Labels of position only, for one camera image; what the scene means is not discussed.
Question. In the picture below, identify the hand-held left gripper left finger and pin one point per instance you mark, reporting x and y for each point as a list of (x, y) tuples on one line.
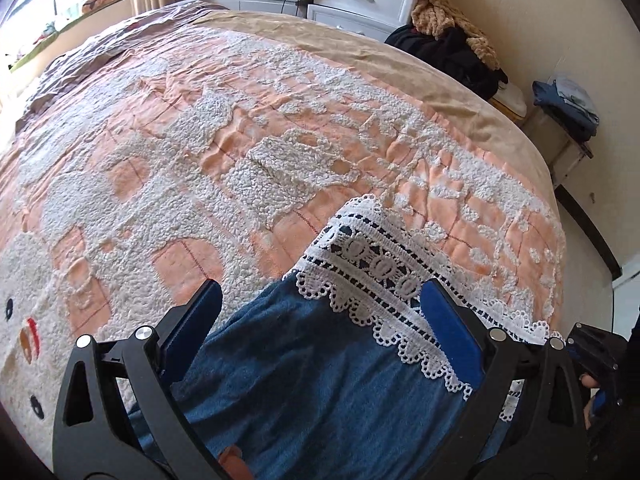
[(192, 330)]

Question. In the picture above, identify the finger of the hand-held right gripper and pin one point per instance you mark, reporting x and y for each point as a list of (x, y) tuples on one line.
[(597, 350)]

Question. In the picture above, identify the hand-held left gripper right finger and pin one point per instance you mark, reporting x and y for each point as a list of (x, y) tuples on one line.
[(450, 332)]

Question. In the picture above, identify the blue pants with lace hems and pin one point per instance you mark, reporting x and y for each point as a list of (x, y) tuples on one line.
[(310, 385)]

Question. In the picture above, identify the person's right hand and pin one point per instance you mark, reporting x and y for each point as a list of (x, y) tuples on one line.
[(589, 410)]

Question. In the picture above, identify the peach and white quilt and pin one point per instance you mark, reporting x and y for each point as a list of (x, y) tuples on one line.
[(225, 135)]

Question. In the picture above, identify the small dark stool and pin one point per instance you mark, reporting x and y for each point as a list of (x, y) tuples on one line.
[(555, 150)]

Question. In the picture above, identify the white bag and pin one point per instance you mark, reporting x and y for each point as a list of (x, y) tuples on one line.
[(510, 100)]

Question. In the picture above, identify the folded blue and grey clothes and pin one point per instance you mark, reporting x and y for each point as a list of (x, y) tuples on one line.
[(567, 102)]

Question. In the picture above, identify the dark clothes pile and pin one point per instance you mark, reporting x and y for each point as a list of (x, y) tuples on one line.
[(450, 55)]

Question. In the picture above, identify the yellow knit blanket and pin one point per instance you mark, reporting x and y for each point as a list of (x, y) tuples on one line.
[(450, 12)]

